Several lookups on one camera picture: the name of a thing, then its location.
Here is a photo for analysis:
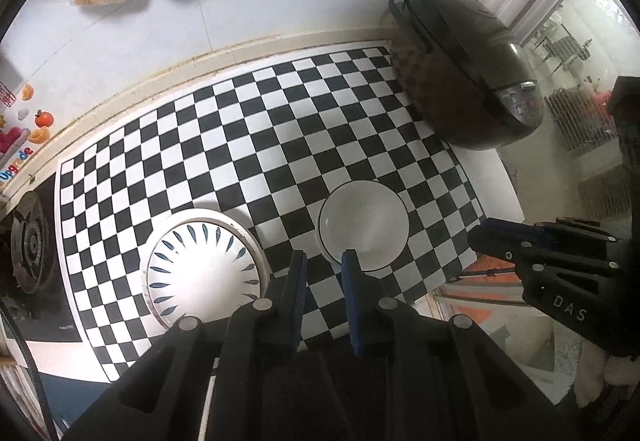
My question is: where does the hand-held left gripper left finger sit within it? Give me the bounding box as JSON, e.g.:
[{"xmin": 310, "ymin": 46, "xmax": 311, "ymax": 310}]
[{"xmin": 62, "ymin": 251, "xmax": 308, "ymax": 441}]

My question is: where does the black cable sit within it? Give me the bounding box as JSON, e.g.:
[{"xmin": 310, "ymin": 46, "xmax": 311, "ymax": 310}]
[{"xmin": 0, "ymin": 301, "xmax": 60, "ymax": 441}]

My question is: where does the plain white bowl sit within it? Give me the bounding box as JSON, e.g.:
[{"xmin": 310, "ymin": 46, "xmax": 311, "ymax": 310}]
[{"xmin": 317, "ymin": 180, "xmax": 412, "ymax": 273}]

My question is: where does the dark blue cabinet door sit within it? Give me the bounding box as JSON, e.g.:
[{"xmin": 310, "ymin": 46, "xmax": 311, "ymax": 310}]
[{"xmin": 39, "ymin": 375, "xmax": 113, "ymax": 429}]

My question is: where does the black and white checkered mat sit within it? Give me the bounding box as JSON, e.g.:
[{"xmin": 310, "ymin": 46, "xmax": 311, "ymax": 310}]
[{"xmin": 59, "ymin": 46, "xmax": 487, "ymax": 383}]

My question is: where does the white plate with pink flower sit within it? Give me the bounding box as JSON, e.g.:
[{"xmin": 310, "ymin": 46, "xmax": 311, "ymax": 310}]
[{"xmin": 142, "ymin": 207, "xmax": 274, "ymax": 331}]

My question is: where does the colourful letter sticker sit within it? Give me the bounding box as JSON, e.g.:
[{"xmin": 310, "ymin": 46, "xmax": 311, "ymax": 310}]
[{"xmin": 0, "ymin": 147, "xmax": 36, "ymax": 186}]

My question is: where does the dark rice cooker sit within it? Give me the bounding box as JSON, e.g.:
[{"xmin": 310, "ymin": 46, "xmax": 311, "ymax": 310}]
[{"xmin": 389, "ymin": 0, "xmax": 546, "ymax": 152}]

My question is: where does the person's right hand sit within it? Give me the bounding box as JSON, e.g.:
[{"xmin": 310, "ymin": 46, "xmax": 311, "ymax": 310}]
[{"xmin": 574, "ymin": 337, "xmax": 632, "ymax": 409}]

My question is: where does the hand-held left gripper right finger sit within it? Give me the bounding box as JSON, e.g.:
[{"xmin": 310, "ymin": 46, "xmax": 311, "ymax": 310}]
[{"xmin": 341, "ymin": 249, "xmax": 556, "ymax": 441}]

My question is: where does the black gas stove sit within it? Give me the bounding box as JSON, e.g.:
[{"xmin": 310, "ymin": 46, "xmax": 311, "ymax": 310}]
[{"xmin": 0, "ymin": 176, "xmax": 83, "ymax": 345}]

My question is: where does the red heart sticker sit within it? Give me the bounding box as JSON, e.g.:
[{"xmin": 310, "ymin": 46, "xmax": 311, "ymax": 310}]
[{"xmin": 0, "ymin": 126, "xmax": 29, "ymax": 154}]

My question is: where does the orange patterned floor mat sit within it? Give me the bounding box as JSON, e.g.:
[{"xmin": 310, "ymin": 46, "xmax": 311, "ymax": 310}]
[{"xmin": 434, "ymin": 255, "xmax": 528, "ymax": 328}]

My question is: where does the white wire rack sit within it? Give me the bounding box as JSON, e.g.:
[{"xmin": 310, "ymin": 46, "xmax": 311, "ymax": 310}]
[{"xmin": 544, "ymin": 88, "xmax": 622, "ymax": 152}]

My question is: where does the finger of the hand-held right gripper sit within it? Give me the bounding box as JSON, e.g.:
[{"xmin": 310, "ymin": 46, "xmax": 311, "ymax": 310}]
[
  {"xmin": 534, "ymin": 218, "xmax": 617, "ymax": 243},
  {"xmin": 467, "ymin": 219, "xmax": 620, "ymax": 280}
]

